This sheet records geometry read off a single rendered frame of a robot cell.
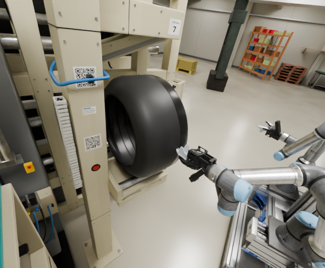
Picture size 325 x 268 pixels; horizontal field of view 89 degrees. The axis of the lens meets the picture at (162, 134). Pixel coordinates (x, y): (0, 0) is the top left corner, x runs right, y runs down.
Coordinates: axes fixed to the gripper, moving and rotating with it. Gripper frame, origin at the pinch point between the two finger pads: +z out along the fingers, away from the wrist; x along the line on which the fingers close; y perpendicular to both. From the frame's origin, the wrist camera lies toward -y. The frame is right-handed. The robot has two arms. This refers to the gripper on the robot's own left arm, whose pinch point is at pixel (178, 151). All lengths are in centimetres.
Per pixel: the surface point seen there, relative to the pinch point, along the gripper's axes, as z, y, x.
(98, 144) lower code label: 21.5, 3.1, 31.8
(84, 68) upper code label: 18, 37, 34
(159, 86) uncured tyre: 17.7, 28.3, 1.0
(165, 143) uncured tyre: 1.5, 6.7, 8.1
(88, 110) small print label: 19.5, 21.0, 34.7
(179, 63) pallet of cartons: 531, -20, -522
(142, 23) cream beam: 42, 55, -4
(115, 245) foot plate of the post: 37, -115, 23
